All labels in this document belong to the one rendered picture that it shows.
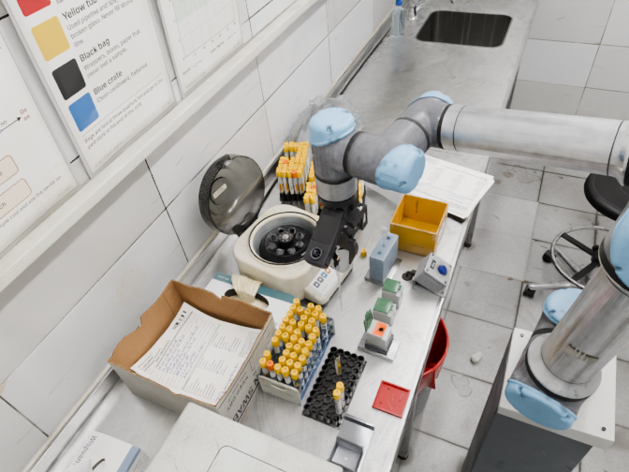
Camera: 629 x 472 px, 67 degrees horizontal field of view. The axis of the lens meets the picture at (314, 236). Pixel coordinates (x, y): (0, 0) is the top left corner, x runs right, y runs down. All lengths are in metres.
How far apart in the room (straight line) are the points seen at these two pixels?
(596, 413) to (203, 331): 0.87
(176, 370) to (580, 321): 0.83
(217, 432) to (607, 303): 0.58
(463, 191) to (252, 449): 1.07
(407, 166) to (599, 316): 0.33
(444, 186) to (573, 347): 0.88
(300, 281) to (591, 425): 0.69
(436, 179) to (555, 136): 0.89
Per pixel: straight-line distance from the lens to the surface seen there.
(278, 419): 1.13
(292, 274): 1.19
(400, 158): 0.73
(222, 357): 1.16
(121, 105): 1.08
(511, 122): 0.78
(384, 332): 1.13
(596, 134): 0.75
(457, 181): 1.61
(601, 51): 3.29
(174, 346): 1.21
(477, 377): 2.20
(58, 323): 1.11
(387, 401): 1.13
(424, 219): 1.46
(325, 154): 0.79
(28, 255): 0.96
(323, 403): 1.10
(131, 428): 1.22
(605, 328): 0.75
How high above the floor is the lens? 1.90
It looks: 45 degrees down
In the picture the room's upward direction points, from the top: 7 degrees counter-clockwise
